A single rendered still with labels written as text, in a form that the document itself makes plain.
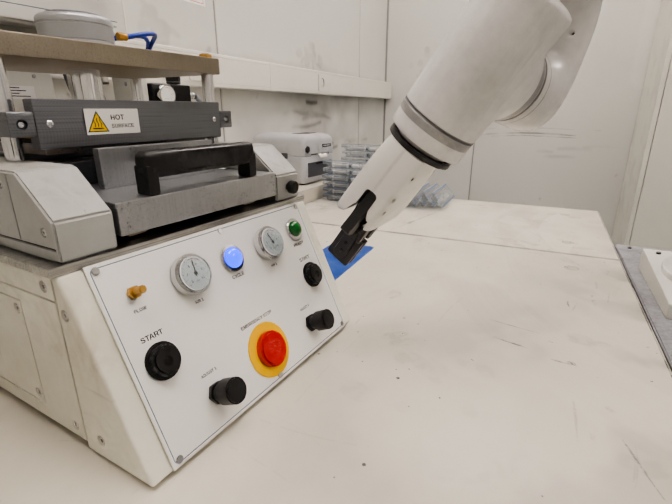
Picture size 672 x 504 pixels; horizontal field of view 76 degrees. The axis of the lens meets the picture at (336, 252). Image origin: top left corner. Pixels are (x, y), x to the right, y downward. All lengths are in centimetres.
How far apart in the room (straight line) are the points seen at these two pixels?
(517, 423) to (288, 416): 23
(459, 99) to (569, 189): 249
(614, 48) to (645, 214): 91
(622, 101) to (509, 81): 245
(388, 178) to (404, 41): 260
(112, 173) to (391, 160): 28
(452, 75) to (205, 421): 38
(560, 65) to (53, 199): 47
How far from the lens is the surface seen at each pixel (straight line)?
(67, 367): 44
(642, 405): 58
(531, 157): 287
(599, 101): 286
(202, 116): 60
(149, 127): 55
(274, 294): 52
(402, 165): 43
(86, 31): 60
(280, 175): 58
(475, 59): 42
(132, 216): 42
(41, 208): 40
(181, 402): 43
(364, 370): 53
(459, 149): 44
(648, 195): 251
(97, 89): 62
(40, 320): 45
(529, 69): 44
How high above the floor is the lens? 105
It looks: 18 degrees down
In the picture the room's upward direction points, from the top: straight up
